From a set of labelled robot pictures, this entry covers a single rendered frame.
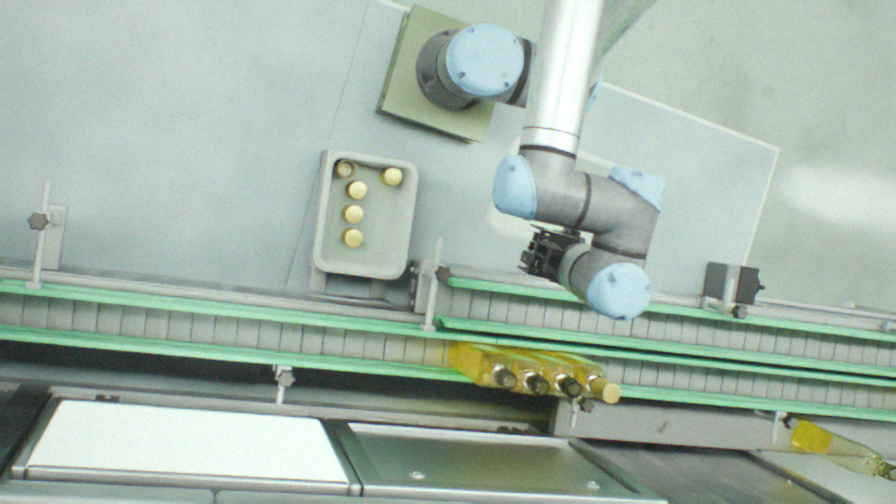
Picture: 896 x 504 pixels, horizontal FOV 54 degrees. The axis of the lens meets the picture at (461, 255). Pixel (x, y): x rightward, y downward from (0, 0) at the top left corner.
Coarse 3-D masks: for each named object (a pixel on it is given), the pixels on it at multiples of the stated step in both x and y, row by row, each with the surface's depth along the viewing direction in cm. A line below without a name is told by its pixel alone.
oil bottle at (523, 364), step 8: (496, 344) 165; (504, 352) 157; (512, 352) 158; (520, 352) 160; (512, 360) 151; (520, 360) 151; (528, 360) 152; (536, 360) 154; (512, 368) 150; (520, 368) 149; (528, 368) 149; (536, 368) 149; (520, 376) 149; (520, 384) 149; (520, 392) 149; (528, 392) 149
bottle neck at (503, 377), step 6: (498, 366) 147; (492, 372) 146; (498, 372) 144; (504, 372) 143; (510, 372) 142; (492, 378) 146; (498, 378) 143; (504, 378) 142; (510, 378) 145; (516, 378) 143; (498, 384) 145; (504, 384) 142; (510, 384) 144; (516, 384) 143
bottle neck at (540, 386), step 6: (528, 378) 147; (534, 378) 146; (540, 378) 145; (528, 384) 146; (534, 384) 144; (540, 384) 148; (546, 384) 145; (534, 390) 144; (540, 390) 146; (546, 390) 145
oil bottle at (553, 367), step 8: (528, 352) 161; (536, 352) 161; (544, 352) 163; (544, 360) 154; (552, 360) 155; (560, 360) 156; (544, 368) 152; (552, 368) 151; (560, 368) 151; (568, 368) 152; (544, 376) 152; (552, 376) 150; (552, 384) 150; (552, 392) 151; (560, 392) 151
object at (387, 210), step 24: (360, 168) 170; (384, 168) 170; (408, 168) 165; (336, 192) 169; (384, 192) 171; (408, 192) 167; (336, 216) 169; (384, 216) 172; (408, 216) 166; (336, 240) 170; (384, 240) 172; (408, 240) 166; (336, 264) 165; (360, 264) 170; (384, 264) 173
